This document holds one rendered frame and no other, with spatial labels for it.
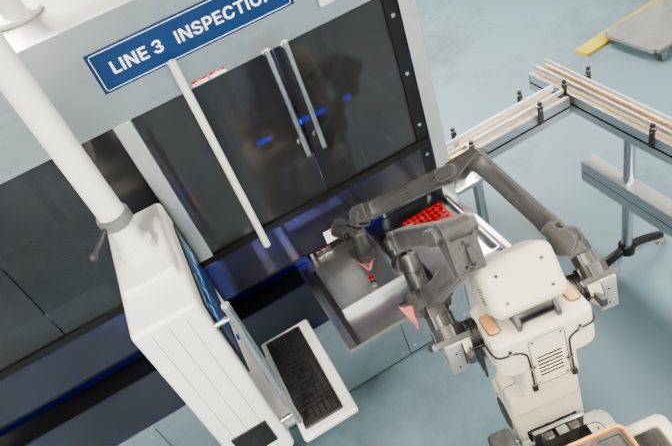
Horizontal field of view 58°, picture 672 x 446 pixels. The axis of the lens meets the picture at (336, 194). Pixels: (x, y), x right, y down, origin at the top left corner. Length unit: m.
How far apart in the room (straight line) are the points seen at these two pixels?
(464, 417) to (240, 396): 1.36
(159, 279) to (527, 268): 0.93
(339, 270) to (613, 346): 1.36
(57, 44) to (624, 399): 2.51
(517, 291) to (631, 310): 1.67
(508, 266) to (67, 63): 1.26
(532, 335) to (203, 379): 0.86
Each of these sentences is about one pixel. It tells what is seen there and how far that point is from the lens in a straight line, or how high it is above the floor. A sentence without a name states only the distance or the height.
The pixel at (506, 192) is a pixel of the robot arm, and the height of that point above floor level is 1.33.
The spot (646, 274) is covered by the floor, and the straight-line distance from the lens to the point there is 3.35.
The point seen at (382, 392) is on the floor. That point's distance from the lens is 3.06.
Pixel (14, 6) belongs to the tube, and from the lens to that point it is 2.02.
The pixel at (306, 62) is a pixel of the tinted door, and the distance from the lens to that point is 1.95.
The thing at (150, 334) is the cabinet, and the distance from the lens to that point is 1.57.
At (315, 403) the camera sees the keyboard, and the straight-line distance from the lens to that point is 2.12.
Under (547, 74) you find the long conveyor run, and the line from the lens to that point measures 3.00.
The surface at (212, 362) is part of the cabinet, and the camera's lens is 1.69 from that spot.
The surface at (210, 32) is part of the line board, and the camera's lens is 1.81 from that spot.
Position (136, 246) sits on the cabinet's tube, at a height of 1.63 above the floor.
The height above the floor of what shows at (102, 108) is 1.87.
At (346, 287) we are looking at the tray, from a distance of 2.30.
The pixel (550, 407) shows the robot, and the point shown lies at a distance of 2.03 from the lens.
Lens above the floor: 2.57
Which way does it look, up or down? 39 degrees down
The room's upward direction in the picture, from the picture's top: 21 degrees counter-clockwise
